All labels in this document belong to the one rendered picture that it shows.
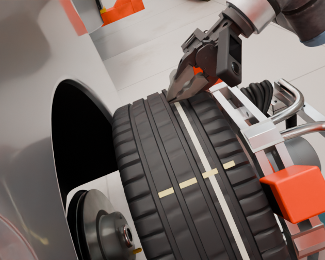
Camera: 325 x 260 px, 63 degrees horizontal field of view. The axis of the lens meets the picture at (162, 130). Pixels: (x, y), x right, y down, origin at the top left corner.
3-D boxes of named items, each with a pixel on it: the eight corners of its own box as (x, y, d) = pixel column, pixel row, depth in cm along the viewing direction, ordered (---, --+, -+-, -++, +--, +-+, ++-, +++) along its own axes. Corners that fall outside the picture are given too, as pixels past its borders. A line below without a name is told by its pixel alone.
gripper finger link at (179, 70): (183, 84, 56) (212, 53, 54) (185, 88, 55) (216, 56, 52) (167, 71, 54) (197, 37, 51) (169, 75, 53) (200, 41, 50)
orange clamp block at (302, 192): (257, 179, 51) (273, 182, 42) (295, 163, 51) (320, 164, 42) (273, 214, 50) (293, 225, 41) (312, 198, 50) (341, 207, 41)
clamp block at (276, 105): (265, 109, 89) (263, 96, 86) (290, 99, 89) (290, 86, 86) (273, 117, 85) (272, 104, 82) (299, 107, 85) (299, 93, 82)
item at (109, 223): (127, 252, 95) (88, 175, 88) (147, 244, 95) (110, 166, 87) (120, 341, 64) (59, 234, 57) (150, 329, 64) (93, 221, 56)
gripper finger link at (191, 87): (172, 99, 63) (200, 69, 60) (179, 112, 58) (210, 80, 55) (163, 92, 61) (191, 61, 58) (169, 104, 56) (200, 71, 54)
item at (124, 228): (129, 239, 80) (120, 221, 78) (134, 237, 80) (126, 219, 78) (128, 253, 73) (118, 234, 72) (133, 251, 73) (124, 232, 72)
